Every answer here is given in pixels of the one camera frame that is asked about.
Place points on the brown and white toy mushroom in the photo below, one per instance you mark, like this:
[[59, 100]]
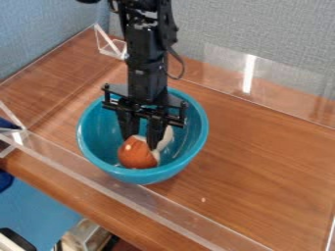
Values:
[[135, 155]]

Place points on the clear acrylic corner bracket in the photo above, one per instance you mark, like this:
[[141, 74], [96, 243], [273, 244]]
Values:
[[109, 47]]

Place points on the blue plastic bowl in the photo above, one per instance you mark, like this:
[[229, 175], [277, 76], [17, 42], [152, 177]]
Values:
[[99, 139]]

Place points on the clear acrylic front barrier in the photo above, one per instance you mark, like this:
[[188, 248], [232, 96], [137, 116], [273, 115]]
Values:
[[140, 215]]

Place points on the dark blue object at left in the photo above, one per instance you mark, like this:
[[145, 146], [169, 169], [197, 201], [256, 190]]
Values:
[[6, 126]]

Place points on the grey metal object below table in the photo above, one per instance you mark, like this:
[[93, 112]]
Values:
[[85, 236]]

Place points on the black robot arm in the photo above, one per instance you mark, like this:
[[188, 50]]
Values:
[[148, 30]]

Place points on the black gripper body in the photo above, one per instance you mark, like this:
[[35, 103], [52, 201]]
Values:
[[144, 95]]

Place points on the clear acrylic left bracket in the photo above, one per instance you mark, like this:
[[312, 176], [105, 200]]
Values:
[[12, 131]]

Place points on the clear acrylic barrier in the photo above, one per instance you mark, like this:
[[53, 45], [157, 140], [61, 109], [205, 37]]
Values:
[[140, 215], [287, 89]]

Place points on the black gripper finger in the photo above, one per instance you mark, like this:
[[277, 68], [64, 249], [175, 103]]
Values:
[[155, 131], [128, 123]]

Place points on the clear acrylic back barrier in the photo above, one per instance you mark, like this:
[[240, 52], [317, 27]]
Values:
[[287, 89]]

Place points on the black and white object corner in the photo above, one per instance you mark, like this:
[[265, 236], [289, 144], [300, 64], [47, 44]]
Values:
[[12, 242]]

